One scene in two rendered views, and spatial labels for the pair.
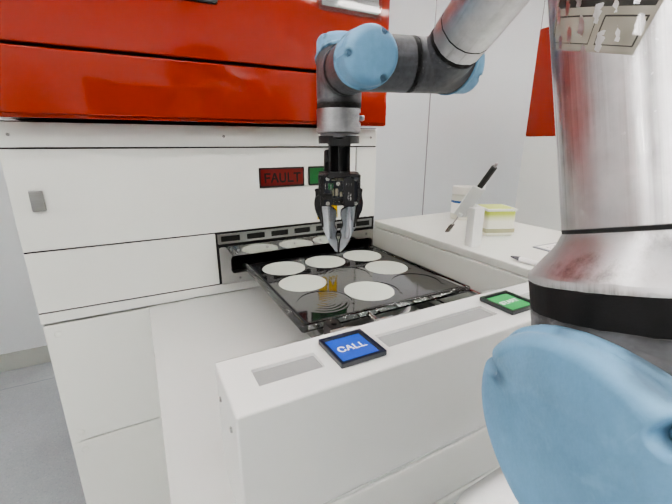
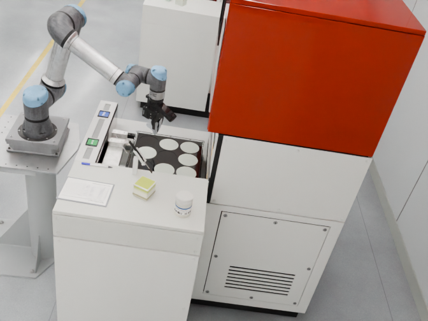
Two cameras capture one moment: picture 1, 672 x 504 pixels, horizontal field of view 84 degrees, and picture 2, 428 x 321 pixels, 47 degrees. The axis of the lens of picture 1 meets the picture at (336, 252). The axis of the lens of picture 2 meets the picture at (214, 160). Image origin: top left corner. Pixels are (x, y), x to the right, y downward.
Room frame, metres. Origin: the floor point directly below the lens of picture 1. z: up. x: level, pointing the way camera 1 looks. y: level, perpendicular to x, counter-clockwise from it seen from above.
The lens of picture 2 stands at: (1.80, -1.77, 2.42)
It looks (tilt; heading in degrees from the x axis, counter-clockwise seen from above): 37 degrees down; 114
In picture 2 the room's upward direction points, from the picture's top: 11 degrees clockwise
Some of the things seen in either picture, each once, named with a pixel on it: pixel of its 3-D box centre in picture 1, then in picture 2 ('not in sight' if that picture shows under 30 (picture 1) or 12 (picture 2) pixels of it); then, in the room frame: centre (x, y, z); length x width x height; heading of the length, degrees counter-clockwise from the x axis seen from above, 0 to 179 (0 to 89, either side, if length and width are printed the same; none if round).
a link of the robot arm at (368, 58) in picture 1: (370, 62); (136, 75); (0.58, -0.05, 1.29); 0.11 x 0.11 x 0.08; 15
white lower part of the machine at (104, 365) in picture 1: (223, 362); (255, 216); (1.19, 0.41, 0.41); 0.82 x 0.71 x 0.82; 118
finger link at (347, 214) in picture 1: (347, 230); (151, 127); (0.67, -0.02, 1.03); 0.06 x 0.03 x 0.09; 1
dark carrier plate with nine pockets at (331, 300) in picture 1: (346, 275); (166, 156); (0.78, -0.02, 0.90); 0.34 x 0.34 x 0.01; 28
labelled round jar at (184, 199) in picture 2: (463, 202); (183, 204); (1.09, -0.38, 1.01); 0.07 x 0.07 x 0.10
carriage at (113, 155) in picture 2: not in sight; (113, 156); (0.55, -0.16, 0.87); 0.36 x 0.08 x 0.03; 118
